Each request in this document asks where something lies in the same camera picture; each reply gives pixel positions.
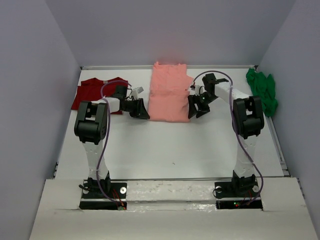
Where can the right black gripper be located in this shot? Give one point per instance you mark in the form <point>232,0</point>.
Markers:
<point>202,110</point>

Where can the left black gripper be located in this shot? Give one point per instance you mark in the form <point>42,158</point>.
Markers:
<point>140,111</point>

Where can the pink polo shirt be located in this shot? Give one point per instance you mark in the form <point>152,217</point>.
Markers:
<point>168,93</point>

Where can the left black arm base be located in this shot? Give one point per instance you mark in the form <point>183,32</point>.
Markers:
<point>112,198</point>

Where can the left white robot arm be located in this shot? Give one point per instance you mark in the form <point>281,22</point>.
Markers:
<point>92,127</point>

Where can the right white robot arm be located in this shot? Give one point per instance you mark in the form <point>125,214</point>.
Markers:
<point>247,121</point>

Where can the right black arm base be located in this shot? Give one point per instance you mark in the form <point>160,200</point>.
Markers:
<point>237,193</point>

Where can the folded red t-shirt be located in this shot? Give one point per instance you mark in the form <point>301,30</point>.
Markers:
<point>90,90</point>

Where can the crumpled green t-shirt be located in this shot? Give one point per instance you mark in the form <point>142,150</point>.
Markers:
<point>264,87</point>

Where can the white foam block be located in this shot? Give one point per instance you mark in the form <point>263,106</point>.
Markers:
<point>170,190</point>

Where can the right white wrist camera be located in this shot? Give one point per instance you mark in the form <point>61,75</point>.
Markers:
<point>197,89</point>

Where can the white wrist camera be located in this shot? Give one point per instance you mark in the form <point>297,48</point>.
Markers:
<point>136,91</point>
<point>197,89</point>

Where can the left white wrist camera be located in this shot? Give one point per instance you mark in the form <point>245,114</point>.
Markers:
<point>136,91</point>

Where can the aluminium rear table rail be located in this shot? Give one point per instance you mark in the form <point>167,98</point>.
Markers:
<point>146,67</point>

